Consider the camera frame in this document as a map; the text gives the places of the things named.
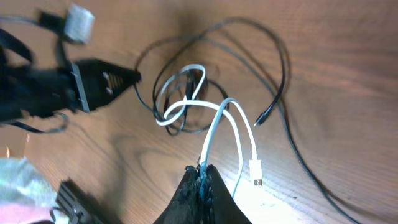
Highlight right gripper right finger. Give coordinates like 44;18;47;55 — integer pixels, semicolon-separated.
203;165;251;224

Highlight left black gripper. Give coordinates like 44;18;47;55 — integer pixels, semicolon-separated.
1;29;141;123

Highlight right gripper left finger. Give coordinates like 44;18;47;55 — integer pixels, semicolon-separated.
154;166;201;224

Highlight white USB cable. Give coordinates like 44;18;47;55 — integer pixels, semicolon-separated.
155;63;264;200

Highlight black USB cable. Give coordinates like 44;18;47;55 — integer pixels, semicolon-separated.
132;17;361;224

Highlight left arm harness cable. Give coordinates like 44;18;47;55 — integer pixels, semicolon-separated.
0;12;70;134

